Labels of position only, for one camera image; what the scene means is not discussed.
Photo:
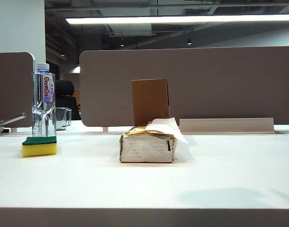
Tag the yellow sponge with green pad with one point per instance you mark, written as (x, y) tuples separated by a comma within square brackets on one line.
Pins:
[(39, 149)]

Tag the clear plastic water bottle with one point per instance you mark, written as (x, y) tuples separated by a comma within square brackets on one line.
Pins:
[(44, 106)]

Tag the brown cardboard box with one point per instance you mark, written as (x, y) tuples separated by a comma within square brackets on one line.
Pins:
[(149, 101)]

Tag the white and gold tissue pack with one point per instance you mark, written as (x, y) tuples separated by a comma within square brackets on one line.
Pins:
[(144, 150)]

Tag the wide brown desk partition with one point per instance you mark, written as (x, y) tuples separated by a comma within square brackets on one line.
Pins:
[(206, 82)]

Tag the black ceiling spotlight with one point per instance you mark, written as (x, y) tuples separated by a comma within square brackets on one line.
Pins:
[(189, 42), (122, 44)]

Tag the black office chair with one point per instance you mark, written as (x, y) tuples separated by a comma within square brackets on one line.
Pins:
[(65, 94)]

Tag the clear glass mug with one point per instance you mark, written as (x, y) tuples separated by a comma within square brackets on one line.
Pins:
[(63, 118)]

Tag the long ceiling light strip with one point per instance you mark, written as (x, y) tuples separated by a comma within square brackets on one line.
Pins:
[(182, 19)]

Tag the narrow brown desk partition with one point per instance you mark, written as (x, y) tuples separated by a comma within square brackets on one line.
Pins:
[(12, 89)]

